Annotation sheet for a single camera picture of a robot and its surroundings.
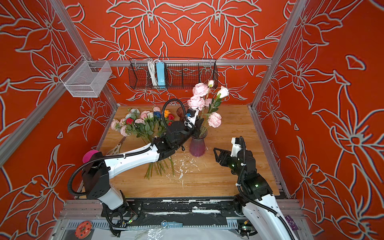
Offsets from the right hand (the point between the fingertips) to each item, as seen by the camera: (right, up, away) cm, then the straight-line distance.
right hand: (215, 150), depth 73 cm
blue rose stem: (-37, +19, +35) cm, 54 cm away
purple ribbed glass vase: (-9, 0, +13) cm, 15 cm away
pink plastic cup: (-66, -3, +4) cm, 67 cm away
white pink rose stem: (-1, +15, -3) cm, 16 cm away
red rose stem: (-27, +16, +34) cm, 46 cm away
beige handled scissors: (-61, -5, +21) cm, 65 cm away
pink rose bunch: (-42, +11, +27) cm, 52 cm away
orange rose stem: (-30, +20, +31) cm, 47 cm away
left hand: (-7, +17, -2) cm, 19 cm away
